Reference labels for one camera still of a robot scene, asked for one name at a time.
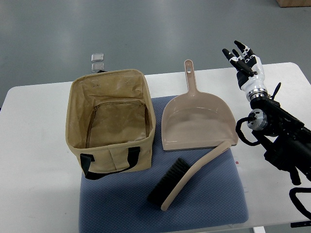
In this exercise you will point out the black clamp at table edge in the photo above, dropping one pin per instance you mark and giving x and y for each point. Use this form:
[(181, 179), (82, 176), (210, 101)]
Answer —
[(300, 224)]

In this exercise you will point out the blue quilted mat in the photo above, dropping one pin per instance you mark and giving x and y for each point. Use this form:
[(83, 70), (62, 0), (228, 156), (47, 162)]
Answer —
[(130, 202)]

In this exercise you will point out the wooden box corner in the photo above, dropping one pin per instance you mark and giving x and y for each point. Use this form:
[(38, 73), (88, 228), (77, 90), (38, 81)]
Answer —
[(294, 3)]

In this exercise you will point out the pink hand broom black bristles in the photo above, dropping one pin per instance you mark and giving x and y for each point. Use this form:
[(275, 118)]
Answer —
[(174, 180)]

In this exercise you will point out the pink plastic dustpan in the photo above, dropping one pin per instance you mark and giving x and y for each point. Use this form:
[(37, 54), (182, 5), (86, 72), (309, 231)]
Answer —
[(196, 120)]

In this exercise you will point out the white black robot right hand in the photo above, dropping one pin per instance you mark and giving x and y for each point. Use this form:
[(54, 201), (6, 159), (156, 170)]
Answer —
[(250, 73)]

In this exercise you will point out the yellow fabric bag black handles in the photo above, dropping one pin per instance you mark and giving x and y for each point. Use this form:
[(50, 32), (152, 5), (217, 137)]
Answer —
[(110, 124)]

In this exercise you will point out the upper metal floor plate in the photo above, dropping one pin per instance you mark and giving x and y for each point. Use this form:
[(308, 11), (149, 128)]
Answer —
[(97, 57)]

